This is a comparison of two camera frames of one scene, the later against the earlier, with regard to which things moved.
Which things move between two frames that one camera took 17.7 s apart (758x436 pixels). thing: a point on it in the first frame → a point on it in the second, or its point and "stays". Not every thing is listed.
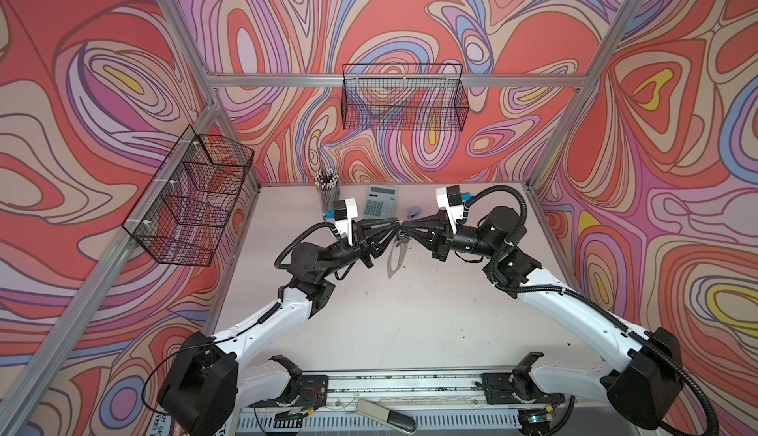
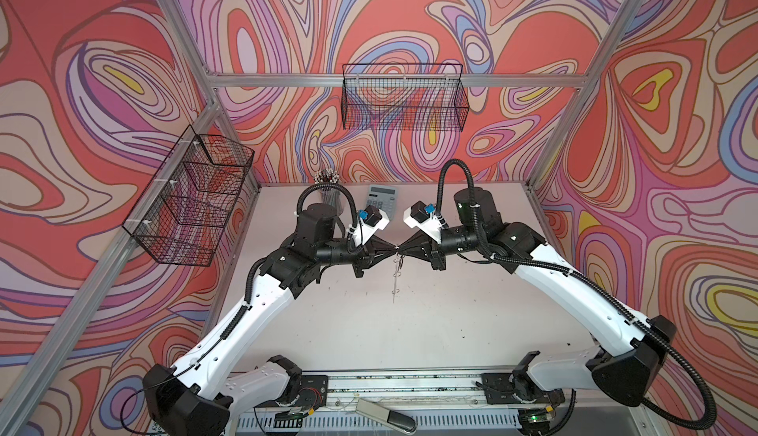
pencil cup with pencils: [327, 182] stays
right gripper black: [440, 242] → [424, 248]
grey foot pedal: [393, 419] stays
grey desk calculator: [381, 201] stays
